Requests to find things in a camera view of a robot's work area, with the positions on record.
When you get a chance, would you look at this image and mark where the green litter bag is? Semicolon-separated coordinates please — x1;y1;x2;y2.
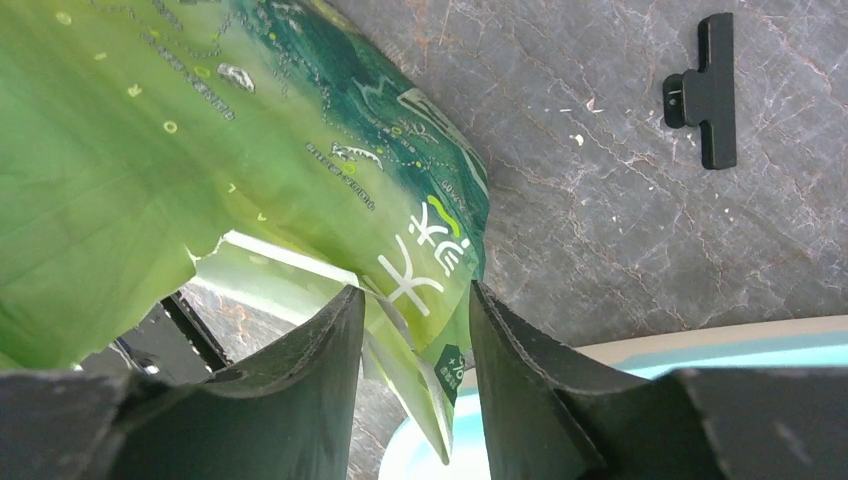
1;1;489;461

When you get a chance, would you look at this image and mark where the teal litter box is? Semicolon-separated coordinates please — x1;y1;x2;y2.
378;315;847;479

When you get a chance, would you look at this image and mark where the black bag clip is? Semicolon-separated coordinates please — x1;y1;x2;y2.
662;12;737;170

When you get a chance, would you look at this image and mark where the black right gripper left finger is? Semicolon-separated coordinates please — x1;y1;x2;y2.
1;286;365;479

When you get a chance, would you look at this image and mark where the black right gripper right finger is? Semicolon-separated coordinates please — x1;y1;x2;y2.
470;283;847;479

